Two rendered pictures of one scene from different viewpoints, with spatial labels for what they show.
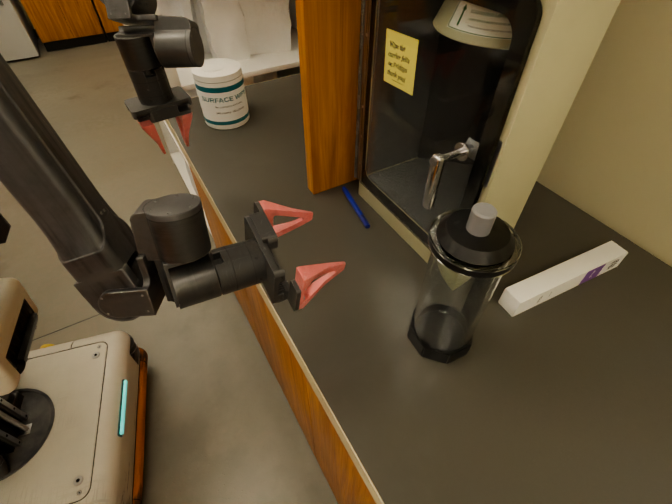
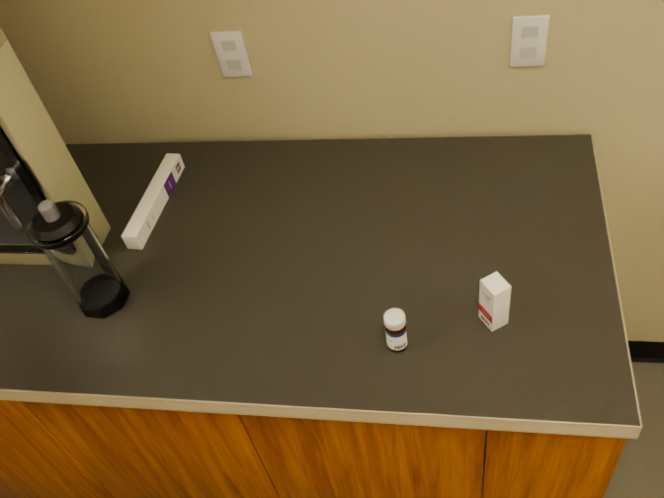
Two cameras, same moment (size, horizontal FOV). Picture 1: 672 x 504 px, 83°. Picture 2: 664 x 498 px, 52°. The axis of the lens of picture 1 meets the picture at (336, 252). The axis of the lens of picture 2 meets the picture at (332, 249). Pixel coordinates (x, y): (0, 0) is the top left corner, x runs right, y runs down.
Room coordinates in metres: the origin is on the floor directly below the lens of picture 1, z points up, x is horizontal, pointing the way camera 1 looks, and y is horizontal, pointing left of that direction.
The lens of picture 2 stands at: (-0.66, 0.13, 1.96)
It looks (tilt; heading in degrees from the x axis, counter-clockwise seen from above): 48 degrees down; 317
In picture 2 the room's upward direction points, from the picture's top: 12 degrees counter-clockwise
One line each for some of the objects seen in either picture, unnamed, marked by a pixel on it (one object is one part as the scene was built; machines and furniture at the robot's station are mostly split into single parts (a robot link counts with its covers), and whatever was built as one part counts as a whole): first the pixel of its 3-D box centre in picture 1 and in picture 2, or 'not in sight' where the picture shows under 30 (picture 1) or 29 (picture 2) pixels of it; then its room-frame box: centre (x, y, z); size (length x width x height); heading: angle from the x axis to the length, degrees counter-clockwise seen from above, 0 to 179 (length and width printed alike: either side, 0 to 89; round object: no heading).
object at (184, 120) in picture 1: (172, 125); not in sight; (0.66, 0.31, 1.13); 0.07 x 0.07 x 0.09; 34
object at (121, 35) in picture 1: (142, 49); not in sight; (0.66, 0.31, 1.26); 0.07 x 0.06 x 0.07; 88
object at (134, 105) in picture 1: (153, 88); not in sight; (0.66, 0.32, 1.20); 0.10 x 0.07 x 0.07; 124
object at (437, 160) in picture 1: (442, 177); (11, 203); (0.45, -0.15, 1.17); 0.05 x 0.03 x 0.10; 120
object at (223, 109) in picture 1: (222, 94); not in sight; (1.05, 0.32, 1.02); 0.13 x 0.13 x 0.15
